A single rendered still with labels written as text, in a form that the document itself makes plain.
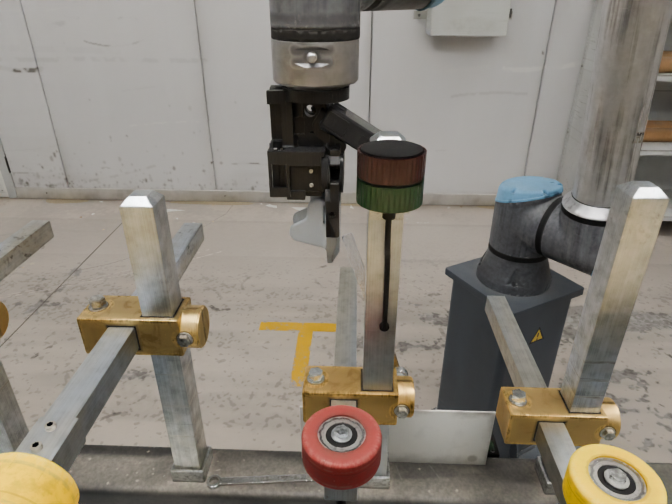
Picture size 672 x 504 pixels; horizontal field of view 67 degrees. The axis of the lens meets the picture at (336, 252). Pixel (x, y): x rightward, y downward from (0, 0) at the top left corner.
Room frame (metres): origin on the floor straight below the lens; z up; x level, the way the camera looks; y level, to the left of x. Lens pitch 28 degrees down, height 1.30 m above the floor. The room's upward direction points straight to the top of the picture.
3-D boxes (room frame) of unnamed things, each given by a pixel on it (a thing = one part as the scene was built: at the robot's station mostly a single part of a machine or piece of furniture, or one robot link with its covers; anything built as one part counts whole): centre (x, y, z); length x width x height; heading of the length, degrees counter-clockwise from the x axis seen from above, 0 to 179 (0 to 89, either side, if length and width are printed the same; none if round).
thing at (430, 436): (0.50, -0.08, 0.75); 0.26 x 0.01 x 0.10; 88
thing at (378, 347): (0.48, -0.05, 0.94); 0.04 x 0.04 x 0.48; 88
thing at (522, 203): (1.17, -0.48, 0.79); 0.17 x 0.15 x 0.18; 39
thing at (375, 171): (0.43, -0.05, 1.16); 0.06 x 0.06 x 0.02
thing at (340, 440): (0.36, -0.01, 0.85); 0.08 x 0.08 x 0.11
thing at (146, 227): (0.49, 0.20, 0.87); 0.04 x 0.04 x 0.48; 88
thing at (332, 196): (0.54, 0.00, 1.09); 0.05 x 0.02 x 0.09; 178
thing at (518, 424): (0.47, -0.28, 0.82); 0.14 x 0.06 x 0.05; 88
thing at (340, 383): (0.48, -0.03, 0.85); 0.14 x 0.06 x 0.05; 88
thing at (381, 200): (0.43, -0.05, 1.14); 0.06 x 0.06 x 0.02
